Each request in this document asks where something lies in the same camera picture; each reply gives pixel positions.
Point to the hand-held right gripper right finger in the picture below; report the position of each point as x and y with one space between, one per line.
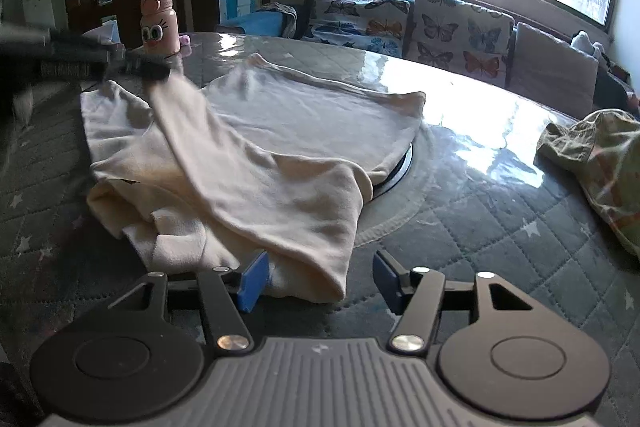
390 279

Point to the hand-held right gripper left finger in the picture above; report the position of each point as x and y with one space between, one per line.
252 279

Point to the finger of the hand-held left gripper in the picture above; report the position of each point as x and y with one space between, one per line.
150 71

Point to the cream garment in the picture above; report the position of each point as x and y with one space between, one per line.
300 132

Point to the pink cartoon water bottle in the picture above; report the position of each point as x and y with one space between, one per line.
159 27

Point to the small pink object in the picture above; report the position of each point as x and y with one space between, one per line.
185 40

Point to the tissue box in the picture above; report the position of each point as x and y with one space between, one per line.
111 32

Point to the dark wooden chair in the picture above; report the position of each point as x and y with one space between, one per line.
182 7

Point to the round black induction cooktop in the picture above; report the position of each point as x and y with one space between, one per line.
397 169

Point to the blue blanket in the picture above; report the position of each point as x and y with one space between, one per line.
255 24

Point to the wide butterfly print cushion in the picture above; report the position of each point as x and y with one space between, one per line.
350 24

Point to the floral patterned garment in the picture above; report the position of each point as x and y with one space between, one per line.
600 167

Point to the tall butterfly print cushion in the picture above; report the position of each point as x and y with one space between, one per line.
460 42

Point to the plain white cushion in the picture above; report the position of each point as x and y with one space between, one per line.
550 67

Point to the white plush toy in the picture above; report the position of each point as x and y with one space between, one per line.
582 42

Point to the white wall chart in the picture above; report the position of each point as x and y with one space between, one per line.
39 4

